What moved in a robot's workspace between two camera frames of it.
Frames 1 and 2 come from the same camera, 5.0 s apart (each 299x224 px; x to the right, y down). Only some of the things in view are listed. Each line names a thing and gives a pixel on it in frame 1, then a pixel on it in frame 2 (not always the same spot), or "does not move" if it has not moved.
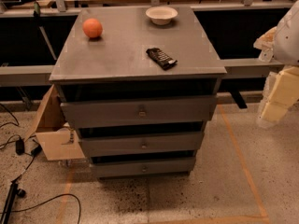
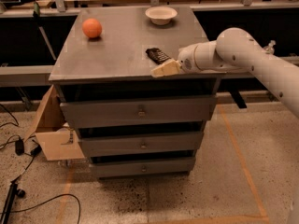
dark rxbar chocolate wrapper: [163, 60] does not move
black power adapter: [20, 147] does not move
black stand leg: [14, 190] does not move
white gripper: [288, 41] → [186, 60]
